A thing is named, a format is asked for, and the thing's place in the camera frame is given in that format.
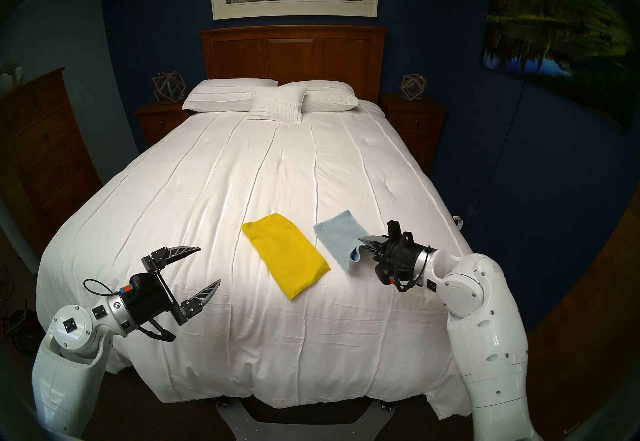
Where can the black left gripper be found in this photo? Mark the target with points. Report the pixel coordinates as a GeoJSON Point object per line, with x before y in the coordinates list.
{"type": "Point", "coordinates": [146, 300]}

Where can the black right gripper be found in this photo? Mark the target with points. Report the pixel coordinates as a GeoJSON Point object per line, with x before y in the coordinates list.
{"type": "Point", "coordinates": [402, 257]}

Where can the light blue hand towel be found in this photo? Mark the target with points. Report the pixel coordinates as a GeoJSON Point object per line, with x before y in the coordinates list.
{"type": "Point", "coordinates": [337, 235]}

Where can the yellow hand towel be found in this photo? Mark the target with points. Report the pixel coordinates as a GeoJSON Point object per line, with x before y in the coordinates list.
{"type": "Point", "coordinates": [285, 255]}

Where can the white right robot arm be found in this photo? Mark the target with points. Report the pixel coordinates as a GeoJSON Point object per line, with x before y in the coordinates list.
{"type": "Point", "coordinates": [490, 335]}

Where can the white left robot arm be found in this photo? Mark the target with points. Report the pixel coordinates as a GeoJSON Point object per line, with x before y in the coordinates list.
{"type": "Point", "coordinates": [75, 335]}

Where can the small white bedside tag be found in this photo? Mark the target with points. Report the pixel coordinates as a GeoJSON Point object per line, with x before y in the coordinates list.
{"type": "Point", "coordinates": [458, 223]}

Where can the bed with white comforter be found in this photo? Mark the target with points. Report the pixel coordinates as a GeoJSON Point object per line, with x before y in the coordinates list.
{"type": "Point", "coordinates": [225, 180]}

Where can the brown wooden nightstand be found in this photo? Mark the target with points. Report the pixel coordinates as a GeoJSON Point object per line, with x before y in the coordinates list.
{"type": "Point", "coordinates": [415, 125]}
{"type": "Point", "coordinates": [159, 122]}

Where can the large white pillow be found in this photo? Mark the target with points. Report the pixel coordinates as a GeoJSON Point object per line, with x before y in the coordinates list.
{"type": "Point", "coordinates": [330, 96]}
{"type": "Point", "coordinates": [220, 94]}

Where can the small square white pillow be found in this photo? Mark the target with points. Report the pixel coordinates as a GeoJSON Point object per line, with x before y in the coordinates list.
{"type": "Point", "coordinates": [277, 105]}

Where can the brown wooden dresser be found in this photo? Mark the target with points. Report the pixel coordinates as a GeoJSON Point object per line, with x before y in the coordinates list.
{"type": "Point", "coordinates": [45, 150]}

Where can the brown wooden headboard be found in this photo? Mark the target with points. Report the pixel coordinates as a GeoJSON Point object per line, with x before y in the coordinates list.
{"type": "Point", "coordinates": [292, 57]}

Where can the forest lake poster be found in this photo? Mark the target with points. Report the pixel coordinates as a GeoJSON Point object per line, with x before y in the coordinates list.
{"type": "Point", "coordinates": [545, 25]}

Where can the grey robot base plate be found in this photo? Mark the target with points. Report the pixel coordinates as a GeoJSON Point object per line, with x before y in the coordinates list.
{"type": "Point", "coordinates": [232, 422]}

